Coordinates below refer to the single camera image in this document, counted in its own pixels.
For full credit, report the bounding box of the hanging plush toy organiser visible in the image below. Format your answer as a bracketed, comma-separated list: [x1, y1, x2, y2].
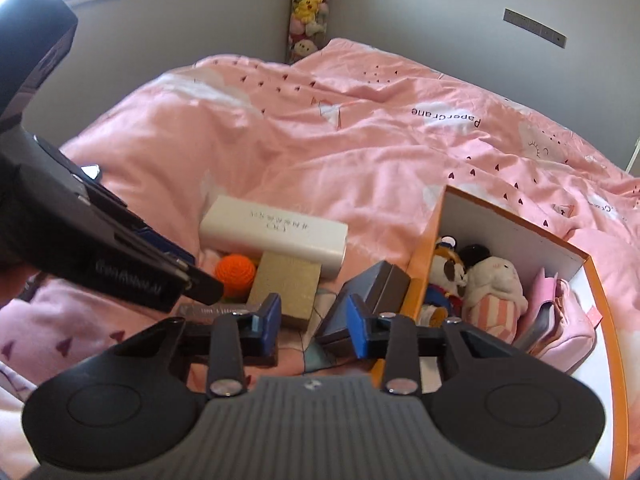
[287, 0, 336, 63]

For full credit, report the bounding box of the orange knitted ball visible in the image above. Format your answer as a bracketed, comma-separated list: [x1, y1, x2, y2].
[215, 254, 258, 298]

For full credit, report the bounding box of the dark grey case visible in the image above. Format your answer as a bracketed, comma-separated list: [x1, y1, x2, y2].
[512, 310, 548, 351]

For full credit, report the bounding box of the tan sponge block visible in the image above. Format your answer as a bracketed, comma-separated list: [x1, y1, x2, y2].
[246, 251, 323, 331]

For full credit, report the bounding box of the white plush pink striped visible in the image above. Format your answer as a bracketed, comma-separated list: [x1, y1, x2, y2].
[457, 243, 530, 343]

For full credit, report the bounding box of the grey wall switch panel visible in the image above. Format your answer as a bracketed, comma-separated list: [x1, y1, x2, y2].
[503, 8, 568, 48]

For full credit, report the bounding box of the white rectangular box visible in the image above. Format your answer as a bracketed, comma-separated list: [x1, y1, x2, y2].
[199, 195, 349, 278]

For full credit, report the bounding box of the pink printed blanket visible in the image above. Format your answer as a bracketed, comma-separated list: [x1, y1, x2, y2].
[0, 37, 640, 411]

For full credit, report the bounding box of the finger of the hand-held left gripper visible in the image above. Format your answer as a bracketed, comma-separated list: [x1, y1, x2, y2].
[75, 172, 196, 267]
[175, 265, 224, 306]

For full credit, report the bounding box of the grey-blue box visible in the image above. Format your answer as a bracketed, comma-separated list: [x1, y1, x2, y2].
[314, 260, 412, 359]

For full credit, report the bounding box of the orange cardboard box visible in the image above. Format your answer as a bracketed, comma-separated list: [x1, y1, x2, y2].
[369, 184, 632, 480]

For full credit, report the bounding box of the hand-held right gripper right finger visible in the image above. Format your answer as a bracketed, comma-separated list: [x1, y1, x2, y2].
[346, 295, 531, 396]

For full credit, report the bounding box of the pink wallet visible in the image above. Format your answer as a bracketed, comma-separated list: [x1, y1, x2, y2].
[520, 267, 560, 326]

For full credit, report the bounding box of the brown plush bear blue outfit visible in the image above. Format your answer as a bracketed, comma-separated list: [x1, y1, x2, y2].
[419, 236, 473, 328]

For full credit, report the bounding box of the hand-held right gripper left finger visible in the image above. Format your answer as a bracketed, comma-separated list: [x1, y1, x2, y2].
[107, 292, 282, 398]

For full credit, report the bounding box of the pink pouch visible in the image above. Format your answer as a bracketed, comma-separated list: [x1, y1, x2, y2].
[530, 277, 598, 373]

